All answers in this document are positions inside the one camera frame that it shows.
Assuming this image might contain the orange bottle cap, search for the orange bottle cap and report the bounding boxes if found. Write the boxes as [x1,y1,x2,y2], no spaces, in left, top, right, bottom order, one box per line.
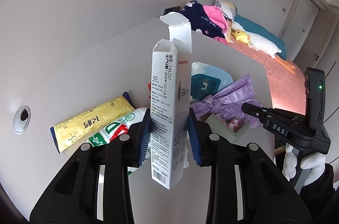
[148,83,151,98]

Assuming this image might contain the pink garment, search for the pink garment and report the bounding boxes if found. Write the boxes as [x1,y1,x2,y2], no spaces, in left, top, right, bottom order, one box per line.
[203,6,232,44]

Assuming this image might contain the light blue plastic package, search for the light blue plastic package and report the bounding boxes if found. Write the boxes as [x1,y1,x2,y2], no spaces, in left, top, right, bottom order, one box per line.
[190,62,234,102]

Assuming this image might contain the pink bed sheet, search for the pink bed sheet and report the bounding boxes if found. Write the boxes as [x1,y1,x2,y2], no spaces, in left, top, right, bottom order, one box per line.
[229,41,306,115]

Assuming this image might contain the yellow snack wrapper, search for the yellow snack wrapper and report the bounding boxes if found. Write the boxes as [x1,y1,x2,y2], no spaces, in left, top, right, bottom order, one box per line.
[50,92,135,153]

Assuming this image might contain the black handheld camera device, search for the black handheld camera device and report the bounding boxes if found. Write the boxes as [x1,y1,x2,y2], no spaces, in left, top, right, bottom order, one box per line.
[290,67,331,193]

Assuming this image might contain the white AD milk bottle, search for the white AD milk bottle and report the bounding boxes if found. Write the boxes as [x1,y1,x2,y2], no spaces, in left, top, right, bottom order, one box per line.
[87,106,152,177]

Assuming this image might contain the teal pillow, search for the teal pillow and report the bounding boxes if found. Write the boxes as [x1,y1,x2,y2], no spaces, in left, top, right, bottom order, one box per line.
[233,15,287,60]

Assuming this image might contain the round metal desk grommet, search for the round metal desk grommet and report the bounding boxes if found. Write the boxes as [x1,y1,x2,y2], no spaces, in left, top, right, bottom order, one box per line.
[13,106,31,135]

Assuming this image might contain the checkered grey pillow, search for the checkered grey pillow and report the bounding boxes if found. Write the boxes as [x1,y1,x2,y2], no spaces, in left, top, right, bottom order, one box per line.
[213,0,238,22]

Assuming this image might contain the long white printed box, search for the long white printed box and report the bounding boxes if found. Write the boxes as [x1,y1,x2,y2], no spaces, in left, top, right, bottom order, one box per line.
[151,12,192,189]

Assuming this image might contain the yellow duck plush toy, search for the yellow duck plush toy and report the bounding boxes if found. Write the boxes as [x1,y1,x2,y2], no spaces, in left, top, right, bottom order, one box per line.
[233,30,250,44]

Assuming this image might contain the black wall socket panel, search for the black wall socket panel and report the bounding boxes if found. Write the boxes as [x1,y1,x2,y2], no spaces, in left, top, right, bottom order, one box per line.
[163,6,181,15]

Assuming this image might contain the white gloved hand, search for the white gloved hand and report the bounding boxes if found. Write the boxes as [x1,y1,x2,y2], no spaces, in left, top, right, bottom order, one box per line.
[281,143,327,186]

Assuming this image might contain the purple plastic bag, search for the purple plastic bag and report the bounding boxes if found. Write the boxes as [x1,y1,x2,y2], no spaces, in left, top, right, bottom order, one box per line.
[190,74,262,128]

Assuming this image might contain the white door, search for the white door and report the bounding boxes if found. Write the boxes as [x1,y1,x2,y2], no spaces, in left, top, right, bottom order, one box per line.
[278,0,320,61]

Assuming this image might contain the navy blue printed garment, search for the navy blue printed garment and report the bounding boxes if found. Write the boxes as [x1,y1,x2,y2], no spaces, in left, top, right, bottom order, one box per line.
[180,0,217,38]

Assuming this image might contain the white goose plush toy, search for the white goose plush toy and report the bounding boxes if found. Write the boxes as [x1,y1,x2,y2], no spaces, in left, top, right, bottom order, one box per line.
[231,22,295,75]

